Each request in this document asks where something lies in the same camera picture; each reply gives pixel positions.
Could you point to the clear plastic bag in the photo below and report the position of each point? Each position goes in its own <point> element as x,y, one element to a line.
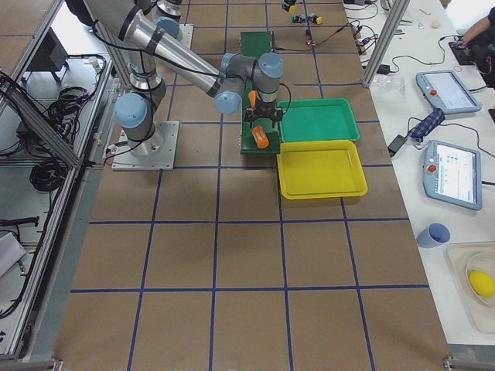
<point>388,84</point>

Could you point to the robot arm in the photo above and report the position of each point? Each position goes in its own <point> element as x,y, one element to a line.
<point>149,28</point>
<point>211,13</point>

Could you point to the blue plastic cup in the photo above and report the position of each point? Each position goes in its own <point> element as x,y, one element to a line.
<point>433,235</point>

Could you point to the yellow lemon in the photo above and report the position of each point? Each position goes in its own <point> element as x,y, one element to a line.
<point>481,283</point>

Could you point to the beige tray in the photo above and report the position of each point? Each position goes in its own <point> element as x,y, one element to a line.
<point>463,259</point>

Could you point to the aluminium frame post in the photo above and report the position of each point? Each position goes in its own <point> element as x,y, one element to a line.
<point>394,16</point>

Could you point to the green plastic tray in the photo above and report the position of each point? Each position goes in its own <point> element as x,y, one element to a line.
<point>318,120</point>

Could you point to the green conveyor belt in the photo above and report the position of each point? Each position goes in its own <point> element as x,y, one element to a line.
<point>264,79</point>

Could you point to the black power adapter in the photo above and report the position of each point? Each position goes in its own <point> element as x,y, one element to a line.
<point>396,145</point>

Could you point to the upper teach pendant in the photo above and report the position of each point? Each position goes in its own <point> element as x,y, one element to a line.
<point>444,90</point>

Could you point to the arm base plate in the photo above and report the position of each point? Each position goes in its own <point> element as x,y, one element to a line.
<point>183,33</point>
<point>157,153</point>

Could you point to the yellow plastic tray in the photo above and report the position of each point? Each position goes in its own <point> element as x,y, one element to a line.
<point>320,170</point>

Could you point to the orange cylinder with label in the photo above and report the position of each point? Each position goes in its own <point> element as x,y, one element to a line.
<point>260,137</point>

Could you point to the teach pendant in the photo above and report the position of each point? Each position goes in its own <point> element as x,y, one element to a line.
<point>444,90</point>
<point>452,174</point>

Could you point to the blue plaid umbrella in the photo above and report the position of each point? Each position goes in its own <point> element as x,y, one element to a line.
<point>427,125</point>

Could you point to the lower teach pendant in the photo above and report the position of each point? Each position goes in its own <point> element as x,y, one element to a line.
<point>452,174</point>

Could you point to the plain orange cylinder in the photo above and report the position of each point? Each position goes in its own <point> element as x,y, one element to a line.
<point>252,97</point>

